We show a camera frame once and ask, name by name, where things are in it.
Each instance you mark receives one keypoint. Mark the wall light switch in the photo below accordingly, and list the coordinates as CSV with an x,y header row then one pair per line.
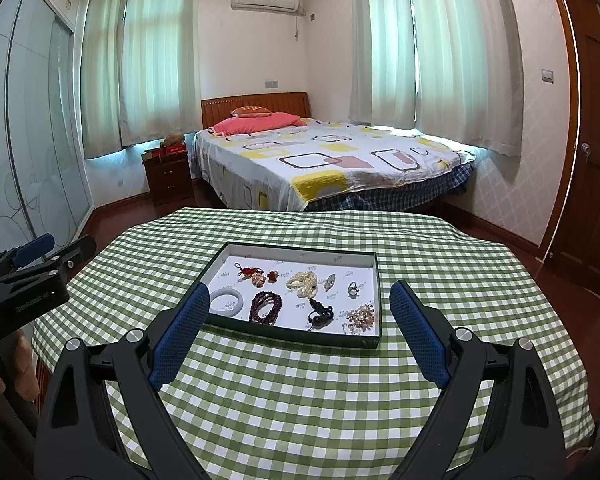
x,y
547,75

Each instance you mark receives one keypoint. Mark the bed with patterned cover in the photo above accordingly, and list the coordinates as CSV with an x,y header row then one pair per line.
x,y
329,166

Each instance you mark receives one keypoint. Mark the right window curtain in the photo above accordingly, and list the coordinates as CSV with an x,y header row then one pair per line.
x,y
449,68

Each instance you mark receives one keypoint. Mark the dark wooden nightstand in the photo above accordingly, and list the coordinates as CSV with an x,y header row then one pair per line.
x,y
169,178

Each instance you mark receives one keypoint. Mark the window curtain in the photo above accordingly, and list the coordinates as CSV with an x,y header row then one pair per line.
x,y
139,77
449,68

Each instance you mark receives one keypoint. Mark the wooden headboard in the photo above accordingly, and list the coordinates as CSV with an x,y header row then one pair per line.
x,y
217,109

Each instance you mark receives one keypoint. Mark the pink pillow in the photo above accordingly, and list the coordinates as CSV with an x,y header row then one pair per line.
x,y
244,125

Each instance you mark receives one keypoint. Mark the white jade bangle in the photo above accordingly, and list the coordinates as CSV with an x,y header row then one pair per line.
x,y
226,301

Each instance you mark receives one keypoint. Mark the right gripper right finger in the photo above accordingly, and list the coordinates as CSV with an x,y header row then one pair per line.
x,y
521,436

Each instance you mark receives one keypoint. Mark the left window curtain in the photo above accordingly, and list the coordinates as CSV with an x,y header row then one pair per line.
x,y
139,77

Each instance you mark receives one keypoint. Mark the dark green jewelry tray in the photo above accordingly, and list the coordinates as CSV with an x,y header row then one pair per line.
x,y
296,308

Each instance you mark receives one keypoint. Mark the green checkered tablecloth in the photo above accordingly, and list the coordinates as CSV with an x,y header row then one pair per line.
x,y
257,408

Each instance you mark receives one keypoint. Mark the glass sliding wardrobe door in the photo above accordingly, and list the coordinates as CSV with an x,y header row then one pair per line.
x,y
42,184

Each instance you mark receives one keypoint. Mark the person's left hand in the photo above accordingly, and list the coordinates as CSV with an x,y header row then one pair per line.
x,y
20,372

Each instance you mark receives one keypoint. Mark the brown wooden door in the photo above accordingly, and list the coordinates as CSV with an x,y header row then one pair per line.
x,y
571,243

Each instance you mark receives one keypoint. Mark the red boxes on nightstand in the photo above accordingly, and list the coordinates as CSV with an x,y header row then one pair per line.
x,y
171,145

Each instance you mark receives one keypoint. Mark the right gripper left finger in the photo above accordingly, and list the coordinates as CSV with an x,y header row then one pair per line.
x,y
78,437

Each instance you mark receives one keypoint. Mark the wall power outlet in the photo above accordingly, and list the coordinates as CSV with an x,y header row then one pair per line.
x,y
271,83

